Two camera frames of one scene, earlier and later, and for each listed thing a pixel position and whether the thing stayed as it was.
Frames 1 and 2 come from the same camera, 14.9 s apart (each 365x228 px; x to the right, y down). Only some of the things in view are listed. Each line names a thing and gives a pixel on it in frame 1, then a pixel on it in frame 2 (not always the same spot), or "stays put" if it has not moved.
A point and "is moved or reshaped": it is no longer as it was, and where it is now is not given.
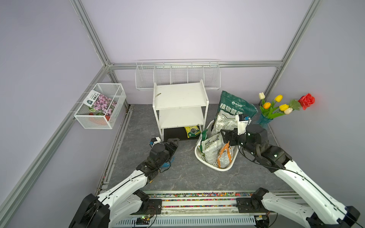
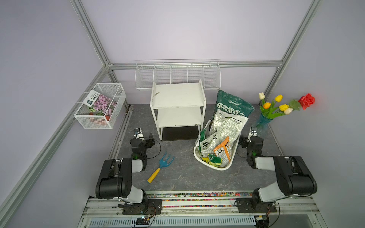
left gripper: [171, 149] -> [147, 141]
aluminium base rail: [203, 209] stays put
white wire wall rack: [148, 72] stays put
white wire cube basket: [101, 108] stays put
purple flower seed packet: [102, 104] stays put
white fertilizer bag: [228, 121] stays put
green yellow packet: [192, 131] -> [213, 160]
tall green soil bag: [232, 104] stays put
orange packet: [225, 156] is moved or reshaped
